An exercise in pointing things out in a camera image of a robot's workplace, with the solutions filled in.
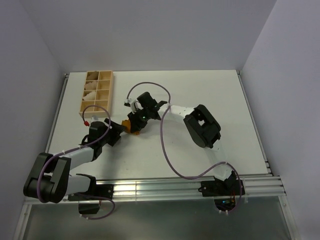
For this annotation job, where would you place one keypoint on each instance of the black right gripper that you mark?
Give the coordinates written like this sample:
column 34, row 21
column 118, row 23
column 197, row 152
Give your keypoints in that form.
column 135, row 125

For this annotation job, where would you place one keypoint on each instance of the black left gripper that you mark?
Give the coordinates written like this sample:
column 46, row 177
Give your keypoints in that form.
column 116, row 129

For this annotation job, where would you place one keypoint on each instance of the mustard yellow striped sock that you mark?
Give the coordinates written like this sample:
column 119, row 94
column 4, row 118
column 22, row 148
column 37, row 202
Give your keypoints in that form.
column 127, row 126

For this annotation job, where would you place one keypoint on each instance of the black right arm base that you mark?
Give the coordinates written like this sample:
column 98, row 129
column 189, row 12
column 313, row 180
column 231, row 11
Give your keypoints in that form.
column 228, row 190

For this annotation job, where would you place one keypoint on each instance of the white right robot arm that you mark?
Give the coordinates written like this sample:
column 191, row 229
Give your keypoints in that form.
column 202, row 127

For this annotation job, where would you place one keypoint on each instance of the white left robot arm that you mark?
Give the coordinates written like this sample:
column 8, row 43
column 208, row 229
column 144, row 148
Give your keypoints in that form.
column 50, row 180

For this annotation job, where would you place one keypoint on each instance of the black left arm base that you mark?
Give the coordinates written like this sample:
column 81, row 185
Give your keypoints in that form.
column 101, row 192

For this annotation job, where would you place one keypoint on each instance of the cream rolled sock lower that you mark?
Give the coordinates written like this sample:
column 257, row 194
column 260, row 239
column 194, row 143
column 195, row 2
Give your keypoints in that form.
column 90, row 96

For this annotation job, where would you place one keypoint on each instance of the cream rolled sock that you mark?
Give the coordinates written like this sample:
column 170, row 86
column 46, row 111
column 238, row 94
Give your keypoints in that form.
column 90, row 96
column 90, row 85
column 92, row 76

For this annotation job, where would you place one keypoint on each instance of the wooden compartment organizer box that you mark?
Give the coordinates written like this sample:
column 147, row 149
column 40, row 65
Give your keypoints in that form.
column 104, row 91

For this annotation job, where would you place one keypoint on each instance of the cream rolled sock middle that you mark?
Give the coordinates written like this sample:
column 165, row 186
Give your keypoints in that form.
column 90, row 85

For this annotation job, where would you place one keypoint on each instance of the cream rolled sock top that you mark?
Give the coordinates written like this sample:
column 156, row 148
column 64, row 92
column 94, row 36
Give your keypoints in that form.
column 92, row 76

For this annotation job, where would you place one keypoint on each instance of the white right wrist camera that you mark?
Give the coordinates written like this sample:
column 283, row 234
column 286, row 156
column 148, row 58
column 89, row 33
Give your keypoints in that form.
column 132, row 103

